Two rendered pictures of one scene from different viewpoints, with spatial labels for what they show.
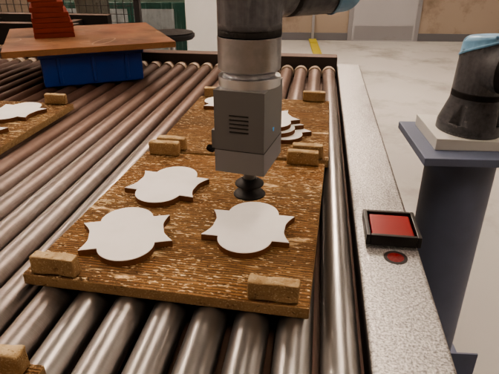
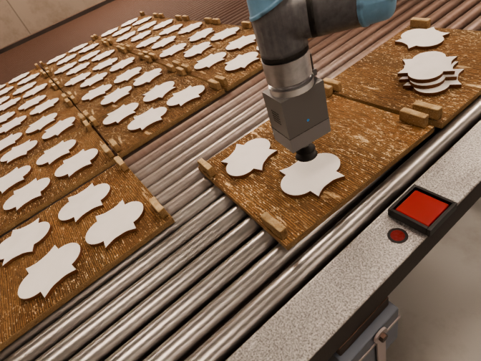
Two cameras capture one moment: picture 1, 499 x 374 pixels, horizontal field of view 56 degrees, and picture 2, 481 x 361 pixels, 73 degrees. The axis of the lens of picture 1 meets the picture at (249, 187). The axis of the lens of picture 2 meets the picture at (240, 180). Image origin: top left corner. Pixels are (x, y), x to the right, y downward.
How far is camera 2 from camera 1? 43 cm
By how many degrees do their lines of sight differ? 51
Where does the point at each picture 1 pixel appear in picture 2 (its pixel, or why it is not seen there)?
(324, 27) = not seen: outside the picture
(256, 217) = (320, 167)
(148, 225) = (260, 155)
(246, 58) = (270, 76)
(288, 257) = (311, 206)
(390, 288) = (363, 256)
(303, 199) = (373, 160)
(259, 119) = (283, 118)
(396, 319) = (340, 279)
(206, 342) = (234, 237)
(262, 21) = (274, 52)
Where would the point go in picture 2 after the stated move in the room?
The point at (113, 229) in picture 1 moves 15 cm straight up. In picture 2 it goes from (243, 152) to (223, 99)
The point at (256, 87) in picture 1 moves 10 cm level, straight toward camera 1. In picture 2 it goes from (280, 96) to (237, 131)
